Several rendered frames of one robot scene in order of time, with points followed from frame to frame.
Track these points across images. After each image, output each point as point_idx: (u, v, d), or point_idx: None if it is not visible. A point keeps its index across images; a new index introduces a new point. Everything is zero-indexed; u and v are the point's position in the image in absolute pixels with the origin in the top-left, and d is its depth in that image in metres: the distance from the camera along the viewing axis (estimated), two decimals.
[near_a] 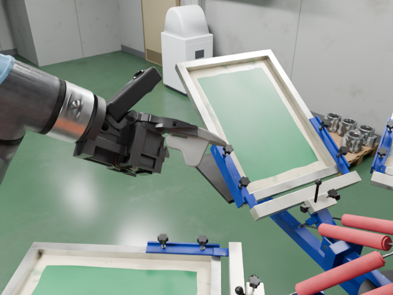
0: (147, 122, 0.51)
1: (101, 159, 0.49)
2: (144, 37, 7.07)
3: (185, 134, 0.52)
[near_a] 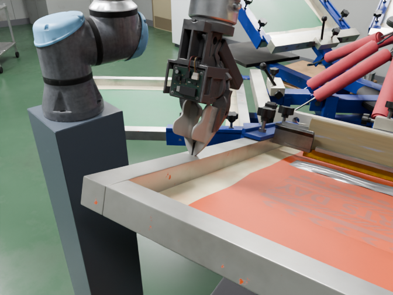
0: (225, 79, 0.56)
1: (192, 44, 0.51)
2: (152, 5, 7.37)
3: (214, 122, 0.57)
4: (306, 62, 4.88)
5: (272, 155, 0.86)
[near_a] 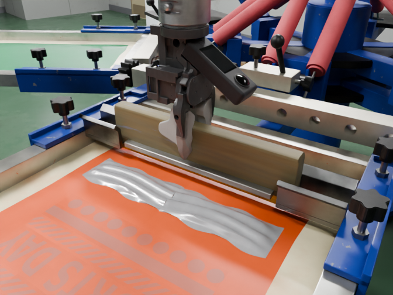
0: (181, 84, 0.53)
1: (159, 45, 0.56)
2: None
3: (176, 125, 0.56)
4: None
5: (79, 157, 0.70)
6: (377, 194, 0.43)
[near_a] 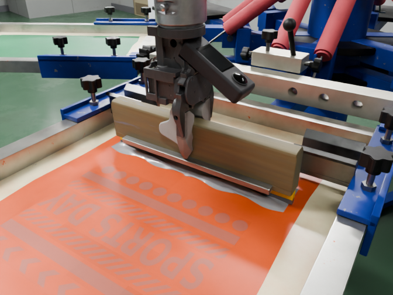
0: (179, 84, 0.53)
1: None
2: None
3: (176, 125, 0.56)
4: None
5: (106, 132, 0.76)
6: (383, 150, 0.49)
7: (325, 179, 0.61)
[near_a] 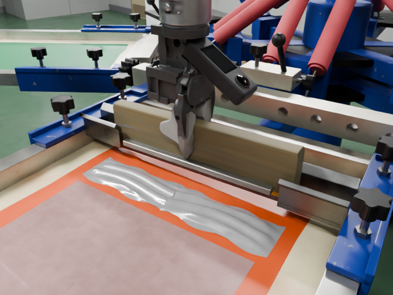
0: (182, 84, 0.53)
1: (159, 45, 0.56)
2: None
3: (178, 125, 0.56)
4: None
5: (79, 156, 0.70)
6: (380, 193, 0.42)
7: None
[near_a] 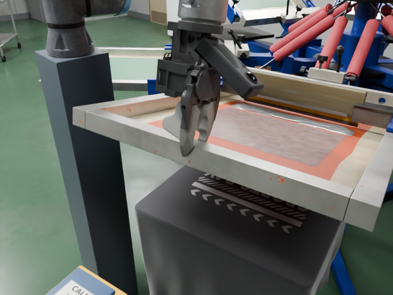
0: (192, 76, 0.55)
1: (173, 43, 0.59)
2: (149, 0, 7.63)
3: (182, 117, 0.56)
4: None
5: (220, 100, 1.15)
6: None
7: (369, 130, 1.01)
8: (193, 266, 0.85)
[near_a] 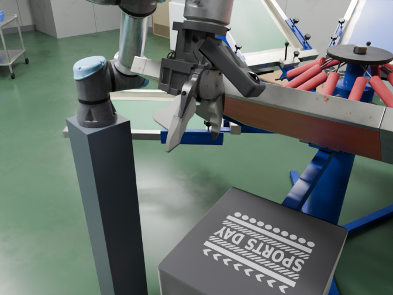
0: (195, 74, 0.55)
1: (177, 43, 0.60)
2: None
3: (178, 106, 0.55)
4: None
5: None
6: None
7: None
8: None
